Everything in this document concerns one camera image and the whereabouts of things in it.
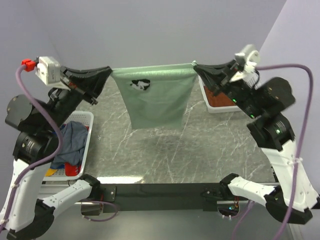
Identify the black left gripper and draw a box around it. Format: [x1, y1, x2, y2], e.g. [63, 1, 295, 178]
[41, 64, 111, 132]

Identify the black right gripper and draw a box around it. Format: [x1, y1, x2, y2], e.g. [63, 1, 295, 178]
[195, 58, 264, 118]

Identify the rust brown towel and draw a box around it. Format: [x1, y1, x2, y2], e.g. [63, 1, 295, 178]
[203, 86, 236, 108]

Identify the mint green towel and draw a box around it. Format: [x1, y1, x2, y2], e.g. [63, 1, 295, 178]
[111, 61, 198, 130]

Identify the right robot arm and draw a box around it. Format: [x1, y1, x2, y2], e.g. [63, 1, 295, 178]
[193, 60, 320, 225]

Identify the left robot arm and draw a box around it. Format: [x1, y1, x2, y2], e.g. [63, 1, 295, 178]
[0, 63, 112, 240]

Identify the white laundry basket with clothes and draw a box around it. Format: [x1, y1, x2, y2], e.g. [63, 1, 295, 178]
[43, 111, 94, 182]

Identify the red patterned cloth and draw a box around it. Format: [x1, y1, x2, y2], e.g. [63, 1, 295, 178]
[45, 162, 81, 177]

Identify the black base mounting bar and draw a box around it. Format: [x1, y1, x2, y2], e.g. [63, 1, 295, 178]
[71, 182, 251, 214]

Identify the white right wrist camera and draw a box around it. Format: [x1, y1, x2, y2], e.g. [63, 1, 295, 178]
[229, 44, 261, 83]

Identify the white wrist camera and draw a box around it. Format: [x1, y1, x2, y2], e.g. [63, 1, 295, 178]
[229, 44, 261, 83]
[21, 56, 70, 90]

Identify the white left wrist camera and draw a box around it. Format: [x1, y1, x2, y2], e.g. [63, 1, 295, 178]
[21, 56, 70, 90]

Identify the aluminium front frame rail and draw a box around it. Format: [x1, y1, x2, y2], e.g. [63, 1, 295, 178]
[14, 181, 303, 240]

